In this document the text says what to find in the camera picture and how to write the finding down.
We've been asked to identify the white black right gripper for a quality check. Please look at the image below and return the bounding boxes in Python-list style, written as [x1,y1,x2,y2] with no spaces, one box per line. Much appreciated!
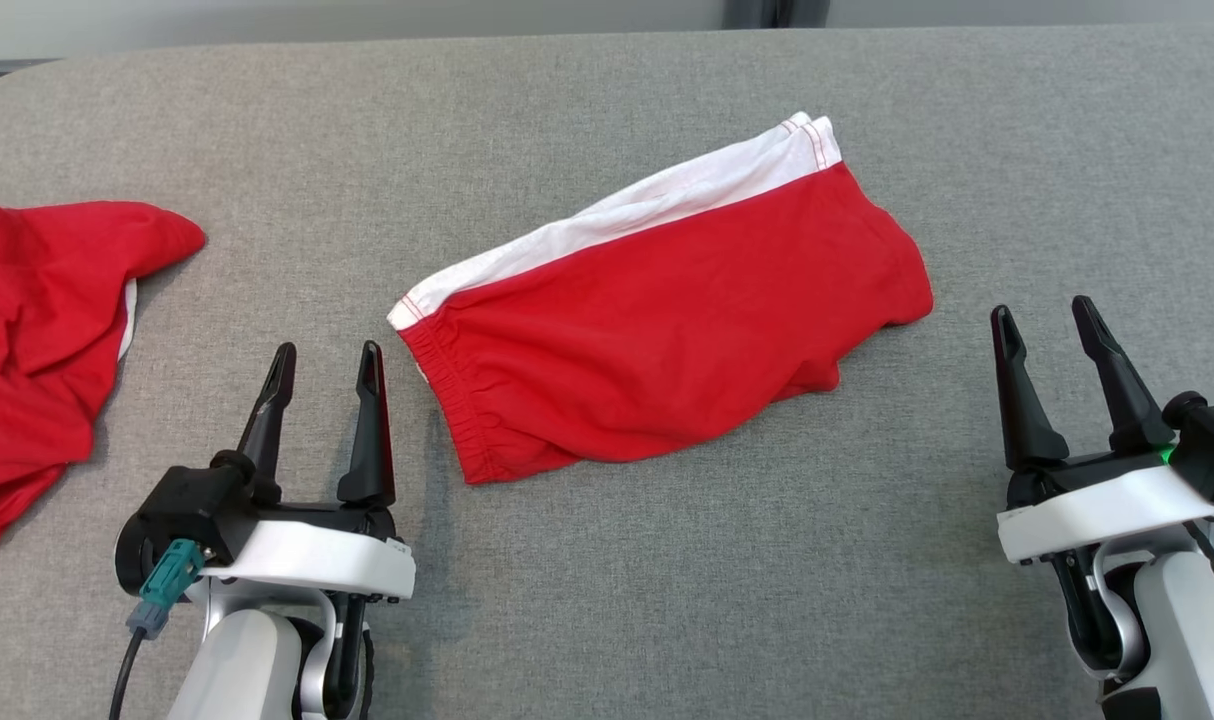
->
[990,295,1214,567]

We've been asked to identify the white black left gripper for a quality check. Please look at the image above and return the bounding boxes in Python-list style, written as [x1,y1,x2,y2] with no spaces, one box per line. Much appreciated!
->
[202,341,417,603]

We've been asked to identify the red jersey with white trim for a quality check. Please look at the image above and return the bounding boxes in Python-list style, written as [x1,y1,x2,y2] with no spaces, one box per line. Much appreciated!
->
[0,200,207,568]

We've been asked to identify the red shorts with white band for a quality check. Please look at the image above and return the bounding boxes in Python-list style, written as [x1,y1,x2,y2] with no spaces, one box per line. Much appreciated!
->
[387,112,935,486]

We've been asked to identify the black cable with teal connector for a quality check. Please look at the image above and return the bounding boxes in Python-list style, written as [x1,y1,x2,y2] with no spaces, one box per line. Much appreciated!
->
[107,538,209,720]

